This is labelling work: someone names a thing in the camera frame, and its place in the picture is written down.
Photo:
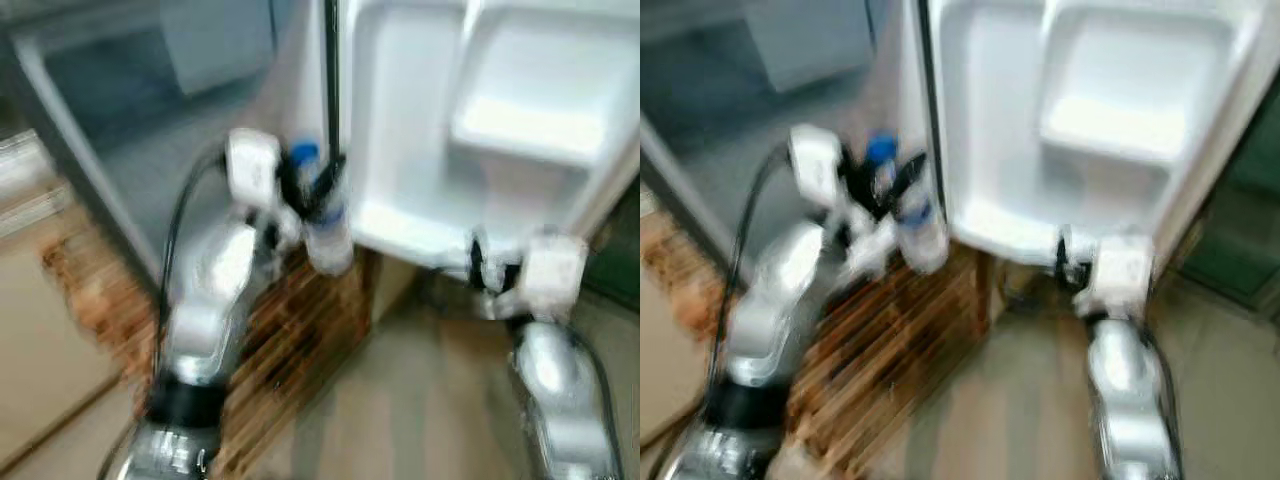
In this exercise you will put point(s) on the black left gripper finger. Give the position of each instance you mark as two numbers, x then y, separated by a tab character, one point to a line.
295	180
330	190
905	180
858	175

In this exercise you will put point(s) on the clear bottle blue cap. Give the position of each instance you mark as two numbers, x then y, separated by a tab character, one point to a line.
925	240
330	245

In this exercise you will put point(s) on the steel fridge door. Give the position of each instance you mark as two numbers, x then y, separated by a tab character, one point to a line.
420	150
1000	150

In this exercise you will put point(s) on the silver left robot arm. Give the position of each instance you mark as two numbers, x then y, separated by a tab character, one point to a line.
770	300
200	300

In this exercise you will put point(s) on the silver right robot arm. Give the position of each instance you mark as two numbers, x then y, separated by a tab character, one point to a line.
555	390
1125	390

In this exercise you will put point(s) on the green glass sliding door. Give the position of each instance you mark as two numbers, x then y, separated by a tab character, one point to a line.
615	250
1240	220

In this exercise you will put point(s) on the wooden slatted rack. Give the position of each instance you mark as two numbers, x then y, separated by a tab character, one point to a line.
880	350
290	340

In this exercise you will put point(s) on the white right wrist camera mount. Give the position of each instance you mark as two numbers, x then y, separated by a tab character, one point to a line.
552	275
1125	275

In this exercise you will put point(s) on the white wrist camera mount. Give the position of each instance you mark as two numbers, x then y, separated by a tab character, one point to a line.
815	160
552	275
250	165
1125	275

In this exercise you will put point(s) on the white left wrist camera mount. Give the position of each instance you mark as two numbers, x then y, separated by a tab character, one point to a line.
250	165
815	160

